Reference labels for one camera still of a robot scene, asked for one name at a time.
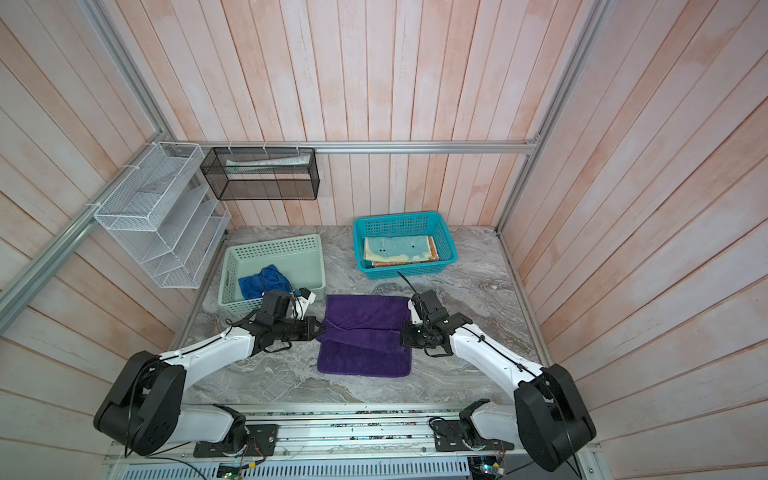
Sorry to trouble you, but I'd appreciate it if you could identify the aluminium frame bar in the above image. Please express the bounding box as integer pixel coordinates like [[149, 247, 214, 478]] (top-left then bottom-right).
[[1, 132, 169, 333], [194, 140, 538, 155]]

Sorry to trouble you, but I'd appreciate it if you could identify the light green plastic basket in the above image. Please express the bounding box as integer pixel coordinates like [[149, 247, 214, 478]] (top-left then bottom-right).
[[218, 234, 326, 319]]

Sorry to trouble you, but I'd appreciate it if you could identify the aluminium frame bar left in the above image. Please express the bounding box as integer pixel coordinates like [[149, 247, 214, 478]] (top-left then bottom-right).
[[1, 132, 169, 333]]

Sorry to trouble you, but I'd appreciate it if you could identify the teal plastic basket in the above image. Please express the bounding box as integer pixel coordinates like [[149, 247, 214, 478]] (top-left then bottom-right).
[[353, 212, 458, 280]]

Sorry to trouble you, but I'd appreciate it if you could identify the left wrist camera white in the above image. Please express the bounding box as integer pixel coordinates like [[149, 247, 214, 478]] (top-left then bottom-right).
[[293, 287, 316, 320]]

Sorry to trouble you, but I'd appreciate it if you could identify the white wire mesh shelf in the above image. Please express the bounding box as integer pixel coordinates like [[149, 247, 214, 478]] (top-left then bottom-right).
[[95, 142, 231, 289]]

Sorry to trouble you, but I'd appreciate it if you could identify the yellow teal hippo towel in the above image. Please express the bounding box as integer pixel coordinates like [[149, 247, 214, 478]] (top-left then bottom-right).
[[362, 235, 436, 265]]

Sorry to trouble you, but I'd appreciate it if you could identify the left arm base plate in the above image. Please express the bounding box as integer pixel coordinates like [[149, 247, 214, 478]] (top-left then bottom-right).
[[193, 424, 279, 458]]

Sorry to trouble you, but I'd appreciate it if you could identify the aluminium mounting rail front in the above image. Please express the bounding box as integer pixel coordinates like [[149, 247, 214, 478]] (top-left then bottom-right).
[[232, 402, 465, 461]]

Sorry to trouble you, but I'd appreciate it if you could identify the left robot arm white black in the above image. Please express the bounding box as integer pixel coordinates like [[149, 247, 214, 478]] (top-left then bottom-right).
[[93, 288, 324, 456]]

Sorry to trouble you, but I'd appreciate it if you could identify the orange bunny print towel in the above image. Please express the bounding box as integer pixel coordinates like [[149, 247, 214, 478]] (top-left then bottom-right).
[[367, 235, 440, 269]]

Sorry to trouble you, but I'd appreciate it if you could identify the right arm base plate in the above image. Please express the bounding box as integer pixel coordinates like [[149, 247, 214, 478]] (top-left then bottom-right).
[[428, 417, 515, 453]]

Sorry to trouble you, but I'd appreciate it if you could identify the green circuit board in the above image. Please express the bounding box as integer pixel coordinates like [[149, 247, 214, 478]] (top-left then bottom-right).
[[469, 461, 505, 480]]

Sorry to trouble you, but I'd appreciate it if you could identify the aluminium frame bar back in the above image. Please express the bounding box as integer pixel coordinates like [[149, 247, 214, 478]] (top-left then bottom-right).
[[194, 140, 538, 155]]

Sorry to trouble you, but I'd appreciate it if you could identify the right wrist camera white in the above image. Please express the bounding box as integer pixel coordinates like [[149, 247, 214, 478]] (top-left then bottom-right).
[[408, 300, 423, 326]]

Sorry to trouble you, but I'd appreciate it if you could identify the black mesh wall basket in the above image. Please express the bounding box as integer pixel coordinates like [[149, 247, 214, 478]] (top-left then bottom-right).
[[201, 146, 320, 201]]

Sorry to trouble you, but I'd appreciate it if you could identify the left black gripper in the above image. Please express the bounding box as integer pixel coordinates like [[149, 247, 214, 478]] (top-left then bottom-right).
[[274, 316, 328, 341]]

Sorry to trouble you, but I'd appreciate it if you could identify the white vented cable duct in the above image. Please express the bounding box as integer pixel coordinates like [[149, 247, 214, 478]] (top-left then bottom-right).
[[110, 457, 472, 479]]

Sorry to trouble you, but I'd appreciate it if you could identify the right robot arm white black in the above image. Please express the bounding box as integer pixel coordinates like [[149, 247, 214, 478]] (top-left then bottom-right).
[[401, 290, 597, 472]]

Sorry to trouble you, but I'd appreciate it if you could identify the aluminium frame post right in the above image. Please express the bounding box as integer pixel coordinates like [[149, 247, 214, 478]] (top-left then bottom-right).
[[492, 1, 615, 233]]

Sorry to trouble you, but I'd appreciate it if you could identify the purple towel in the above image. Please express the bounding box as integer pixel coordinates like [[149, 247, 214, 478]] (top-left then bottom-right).
[[317, 295, 412, 378]]

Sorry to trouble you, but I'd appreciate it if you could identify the blue towel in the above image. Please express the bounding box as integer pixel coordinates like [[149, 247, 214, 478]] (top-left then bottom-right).
[[238, 264, 293, 300]]

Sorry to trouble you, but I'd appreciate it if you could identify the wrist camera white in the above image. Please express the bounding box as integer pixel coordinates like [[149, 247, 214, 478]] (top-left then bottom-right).
[[408, 300, 423, 326], [293, 287, 316, 320]]

